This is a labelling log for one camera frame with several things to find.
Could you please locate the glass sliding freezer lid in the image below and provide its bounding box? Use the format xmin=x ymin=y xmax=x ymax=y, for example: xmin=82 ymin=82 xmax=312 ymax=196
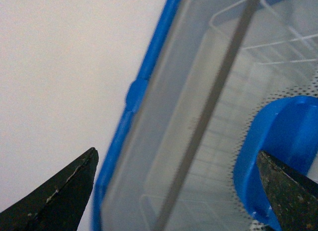
xmin=100 ymin=0 xmax=318 ymax=231

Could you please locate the white blue chest freezer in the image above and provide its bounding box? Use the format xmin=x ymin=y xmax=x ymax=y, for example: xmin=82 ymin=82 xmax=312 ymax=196
xmin=90 ymin=0 xmax=318 ymax=231

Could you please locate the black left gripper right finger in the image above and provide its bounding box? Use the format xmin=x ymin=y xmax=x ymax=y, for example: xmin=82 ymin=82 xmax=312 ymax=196
xmin=256 ymin=151 xmax=318 ymax=231

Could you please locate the white wire freezer basket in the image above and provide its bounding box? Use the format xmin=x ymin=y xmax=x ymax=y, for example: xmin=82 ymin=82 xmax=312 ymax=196
xmin=144 ymin=0 xmax=318 ymax=215

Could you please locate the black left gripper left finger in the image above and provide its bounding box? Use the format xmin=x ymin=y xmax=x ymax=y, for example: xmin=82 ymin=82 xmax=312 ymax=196
xmin=0 ymin=148 xmax=99 ymax=231

